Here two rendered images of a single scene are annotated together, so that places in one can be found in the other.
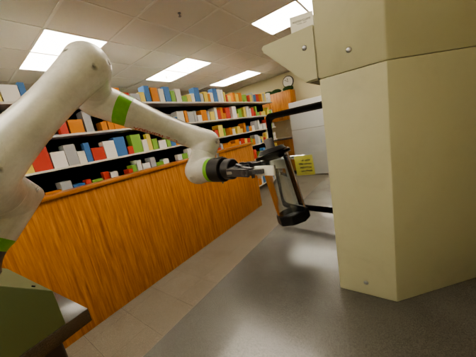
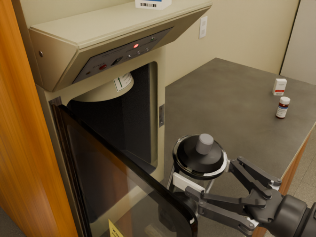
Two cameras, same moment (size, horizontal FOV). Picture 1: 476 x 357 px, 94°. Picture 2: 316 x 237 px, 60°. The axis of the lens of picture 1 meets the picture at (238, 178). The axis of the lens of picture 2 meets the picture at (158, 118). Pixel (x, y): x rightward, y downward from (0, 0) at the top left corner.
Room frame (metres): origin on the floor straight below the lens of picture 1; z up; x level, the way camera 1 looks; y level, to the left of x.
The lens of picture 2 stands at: (1.10, -0.19, 1.62)
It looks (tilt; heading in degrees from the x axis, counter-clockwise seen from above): 35 degrees down; 182
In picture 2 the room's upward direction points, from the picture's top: straight up
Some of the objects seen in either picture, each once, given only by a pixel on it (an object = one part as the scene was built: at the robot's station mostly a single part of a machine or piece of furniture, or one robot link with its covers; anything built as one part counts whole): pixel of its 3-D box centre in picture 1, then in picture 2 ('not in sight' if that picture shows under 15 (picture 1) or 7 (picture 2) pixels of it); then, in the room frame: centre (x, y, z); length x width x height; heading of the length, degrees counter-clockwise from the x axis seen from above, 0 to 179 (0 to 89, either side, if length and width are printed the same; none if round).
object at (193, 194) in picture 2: not in sight; (194, 199); (0.76, -0.13, 1.21); 0.05 x 0.03 x 0.01; 53
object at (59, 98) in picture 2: not in sight; (75, 181); (0.71, -0.37, 1.19); 0.03 x 0.02 x 0.39; 142
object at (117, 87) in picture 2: not in sight; (95, 73); (0.51, -0.36, 1.34); 0.18 x 0.18 x 0.05
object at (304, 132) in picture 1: (306, 161); (120, 234); (0.83, -0.26, 1.19); 0.30 x 0.01 x 0.40; 44
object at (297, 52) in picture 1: (312, 70); (136, 40); (0.62, -0.24, 1.46); 0.32 x 0.11 x 0.10; 142
